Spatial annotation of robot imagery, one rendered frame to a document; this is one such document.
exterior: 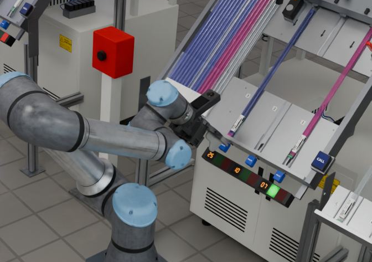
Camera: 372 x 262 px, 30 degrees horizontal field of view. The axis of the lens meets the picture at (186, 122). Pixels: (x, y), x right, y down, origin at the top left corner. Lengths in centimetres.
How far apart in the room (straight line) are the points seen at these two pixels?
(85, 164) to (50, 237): 114
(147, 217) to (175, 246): 110
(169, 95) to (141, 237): 38
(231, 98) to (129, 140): 70
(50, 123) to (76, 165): 28
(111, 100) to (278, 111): 88
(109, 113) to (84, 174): 108
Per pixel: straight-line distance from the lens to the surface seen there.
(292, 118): 220
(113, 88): 284
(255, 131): 222
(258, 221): 274
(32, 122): 155
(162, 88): 186
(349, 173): 240
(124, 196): 182
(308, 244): 221
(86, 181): 185
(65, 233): 294
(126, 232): 183
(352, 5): 227
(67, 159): 178
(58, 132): 155
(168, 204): 312
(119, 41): 271
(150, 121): 186
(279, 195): 212
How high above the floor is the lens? 185
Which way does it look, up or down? 29 degrees down
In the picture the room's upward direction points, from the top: 6 degrees clockwise
